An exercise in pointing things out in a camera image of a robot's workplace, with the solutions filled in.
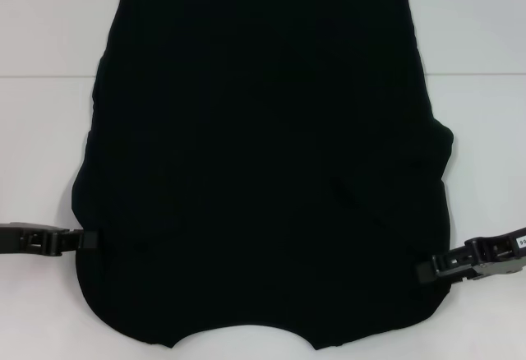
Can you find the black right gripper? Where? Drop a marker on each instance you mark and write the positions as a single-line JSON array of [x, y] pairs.
[[499, 249]]

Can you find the black shirt with white print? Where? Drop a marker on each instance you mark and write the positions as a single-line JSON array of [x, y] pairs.
[[255, 150]]

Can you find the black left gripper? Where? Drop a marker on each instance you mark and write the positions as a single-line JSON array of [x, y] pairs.
[[12, 238]]

